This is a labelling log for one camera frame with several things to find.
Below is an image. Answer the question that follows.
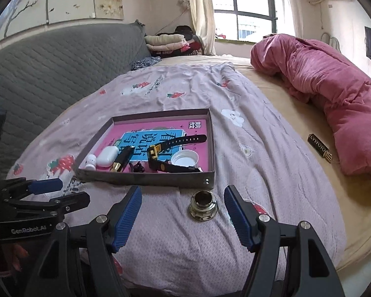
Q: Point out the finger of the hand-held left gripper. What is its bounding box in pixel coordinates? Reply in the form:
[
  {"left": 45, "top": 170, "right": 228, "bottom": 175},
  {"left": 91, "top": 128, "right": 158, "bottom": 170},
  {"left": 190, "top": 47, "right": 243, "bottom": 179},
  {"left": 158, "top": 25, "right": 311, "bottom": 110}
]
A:
[
  {"left": 0, "top": 177, "right": 64, "bottom": 205},
  {"left": 9, "top": 191, "right": 91, "bottom": 220}
]

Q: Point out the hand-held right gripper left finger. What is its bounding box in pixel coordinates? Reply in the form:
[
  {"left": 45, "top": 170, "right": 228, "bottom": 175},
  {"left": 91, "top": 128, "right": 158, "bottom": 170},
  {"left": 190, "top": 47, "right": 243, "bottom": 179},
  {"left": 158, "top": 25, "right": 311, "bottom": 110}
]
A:
[{"left": 28, "top": 186, "right": 143, "bottom": 297}]

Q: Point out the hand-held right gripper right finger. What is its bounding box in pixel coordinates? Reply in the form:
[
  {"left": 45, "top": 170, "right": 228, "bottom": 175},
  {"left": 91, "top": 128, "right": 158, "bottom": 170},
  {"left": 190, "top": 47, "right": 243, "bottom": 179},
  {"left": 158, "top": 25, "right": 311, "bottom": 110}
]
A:
[{"left": 224, "top": 185, "right": 347, "bottom": 297}]

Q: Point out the shallow grey cardboard box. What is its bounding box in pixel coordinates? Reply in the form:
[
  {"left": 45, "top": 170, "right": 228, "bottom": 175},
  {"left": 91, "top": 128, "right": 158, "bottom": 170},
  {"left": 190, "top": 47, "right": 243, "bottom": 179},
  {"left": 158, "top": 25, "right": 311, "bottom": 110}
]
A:
[{"left": 73, "top": 108, "right": 216, "bottom": 190}]

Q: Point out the white earbud case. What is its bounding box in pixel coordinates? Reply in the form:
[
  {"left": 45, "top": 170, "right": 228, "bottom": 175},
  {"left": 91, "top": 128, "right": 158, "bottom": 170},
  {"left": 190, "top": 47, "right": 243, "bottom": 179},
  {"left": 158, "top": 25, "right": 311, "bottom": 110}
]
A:
[{"left": 96, "top": 146, "right": 119, "bottom": 166}]

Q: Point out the black and gold lipstick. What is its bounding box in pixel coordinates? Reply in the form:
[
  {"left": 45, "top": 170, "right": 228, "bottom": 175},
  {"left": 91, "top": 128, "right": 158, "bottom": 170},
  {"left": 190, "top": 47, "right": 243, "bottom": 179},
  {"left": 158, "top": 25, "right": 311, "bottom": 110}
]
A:
[{"left": 110, "top": 145, "right": 136, "bottom": 173}]

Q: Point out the black and yellow wristwatch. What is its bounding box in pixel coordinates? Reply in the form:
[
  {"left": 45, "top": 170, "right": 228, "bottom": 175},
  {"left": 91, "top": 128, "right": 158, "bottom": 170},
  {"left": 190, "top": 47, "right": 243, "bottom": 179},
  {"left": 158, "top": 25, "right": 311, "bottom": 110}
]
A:
[{"left": 148, "top": 134, "right": 208, "bottom": 174}]

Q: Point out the white plastic jar lid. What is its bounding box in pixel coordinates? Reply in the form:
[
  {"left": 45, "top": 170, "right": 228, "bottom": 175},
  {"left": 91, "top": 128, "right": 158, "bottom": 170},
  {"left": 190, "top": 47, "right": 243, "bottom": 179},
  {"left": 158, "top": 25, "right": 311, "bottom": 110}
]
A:
[{"left": 171, "top": 149, "right": 200, "bottom": 168}]

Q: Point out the pink and blue book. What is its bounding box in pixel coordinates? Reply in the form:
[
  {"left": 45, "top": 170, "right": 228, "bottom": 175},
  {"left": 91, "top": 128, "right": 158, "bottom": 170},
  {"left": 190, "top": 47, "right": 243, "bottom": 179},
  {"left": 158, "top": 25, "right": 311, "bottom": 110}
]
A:
[{"left": 99, "top": 118, "right": 212, "bottom": 172}]

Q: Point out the black and gold mattress tag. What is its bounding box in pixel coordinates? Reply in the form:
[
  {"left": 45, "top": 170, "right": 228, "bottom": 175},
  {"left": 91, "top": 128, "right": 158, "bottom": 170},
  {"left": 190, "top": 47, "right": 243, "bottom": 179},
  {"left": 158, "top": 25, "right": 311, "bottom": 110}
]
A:
[{"left": 307, "top": 133, "right": 333, "bottom": 163}]

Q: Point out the beige bed sheet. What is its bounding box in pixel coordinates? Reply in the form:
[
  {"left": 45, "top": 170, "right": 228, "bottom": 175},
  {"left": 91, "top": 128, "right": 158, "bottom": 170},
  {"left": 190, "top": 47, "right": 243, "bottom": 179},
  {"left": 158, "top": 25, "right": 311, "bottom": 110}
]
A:
[{"left": 156, "top": 55, "right": 371, "bottom": 270}]

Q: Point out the grey quilted headboard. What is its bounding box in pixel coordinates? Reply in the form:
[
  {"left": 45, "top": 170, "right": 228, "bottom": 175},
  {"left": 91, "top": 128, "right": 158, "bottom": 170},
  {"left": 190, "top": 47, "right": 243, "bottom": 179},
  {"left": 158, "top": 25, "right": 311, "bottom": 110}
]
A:
[{"left": 0, "top": 20, "right": 152, "bottom": 180}]

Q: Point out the blue patterned cloth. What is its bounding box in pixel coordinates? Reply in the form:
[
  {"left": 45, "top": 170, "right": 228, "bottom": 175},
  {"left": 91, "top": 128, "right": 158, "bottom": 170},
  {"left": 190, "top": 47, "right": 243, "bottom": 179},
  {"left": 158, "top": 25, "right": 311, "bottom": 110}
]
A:
[{"left": 132, "top": 57, "right": 161, "bottom": 71}]

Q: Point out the pink duvet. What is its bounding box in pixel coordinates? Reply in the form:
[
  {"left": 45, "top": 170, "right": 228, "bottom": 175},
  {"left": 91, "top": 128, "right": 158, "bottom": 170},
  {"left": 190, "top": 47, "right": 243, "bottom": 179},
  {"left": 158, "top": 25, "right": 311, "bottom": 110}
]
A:
[{"left": 250, "top": 33, "right": 371, "bottom": 176}]

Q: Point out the dark clothes pile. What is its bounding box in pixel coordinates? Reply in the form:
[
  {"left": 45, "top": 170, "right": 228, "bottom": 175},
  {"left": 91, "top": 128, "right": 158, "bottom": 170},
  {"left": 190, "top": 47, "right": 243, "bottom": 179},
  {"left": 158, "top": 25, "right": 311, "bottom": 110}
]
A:
[{"left": 173, "top": 25, "right": 205, "bottom": 57}]

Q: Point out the cream curtain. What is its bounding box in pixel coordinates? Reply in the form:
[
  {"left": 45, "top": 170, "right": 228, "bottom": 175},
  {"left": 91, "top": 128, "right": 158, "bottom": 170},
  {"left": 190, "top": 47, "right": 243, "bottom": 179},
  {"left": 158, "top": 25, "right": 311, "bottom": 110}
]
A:
[{"left": 185, "top": 0, "right": 217, "bottom": 55}]

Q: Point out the dark framed window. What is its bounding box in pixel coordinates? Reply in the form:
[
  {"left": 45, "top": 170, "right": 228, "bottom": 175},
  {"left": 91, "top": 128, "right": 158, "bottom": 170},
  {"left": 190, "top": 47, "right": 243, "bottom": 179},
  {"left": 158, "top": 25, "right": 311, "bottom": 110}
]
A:
[{"left": 213, "top": 0, "right": 279, "bottom": 41}]

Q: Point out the white sheer curtain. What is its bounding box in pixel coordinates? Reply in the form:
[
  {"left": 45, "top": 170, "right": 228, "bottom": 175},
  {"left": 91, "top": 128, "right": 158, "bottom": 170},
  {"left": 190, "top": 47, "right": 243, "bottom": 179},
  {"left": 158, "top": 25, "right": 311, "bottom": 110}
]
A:
[{"left": 278, "top": 0, "right": 303, "bottom": 39}]

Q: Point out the painted wall panel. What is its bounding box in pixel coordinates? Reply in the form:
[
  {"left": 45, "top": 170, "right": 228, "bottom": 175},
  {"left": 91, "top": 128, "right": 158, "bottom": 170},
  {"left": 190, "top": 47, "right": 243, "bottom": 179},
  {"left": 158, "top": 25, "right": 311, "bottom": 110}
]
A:
[{"left": 0, "top": 0, "right": 124, "bottom": 42}]

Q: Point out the white wire fan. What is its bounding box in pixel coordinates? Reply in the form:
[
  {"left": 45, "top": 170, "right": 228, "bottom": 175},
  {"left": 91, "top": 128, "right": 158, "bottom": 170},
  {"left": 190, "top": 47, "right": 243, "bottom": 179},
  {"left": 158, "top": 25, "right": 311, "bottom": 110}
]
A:
[{"left": 320, "top": 31, "right": 341, "bottom": 48}]

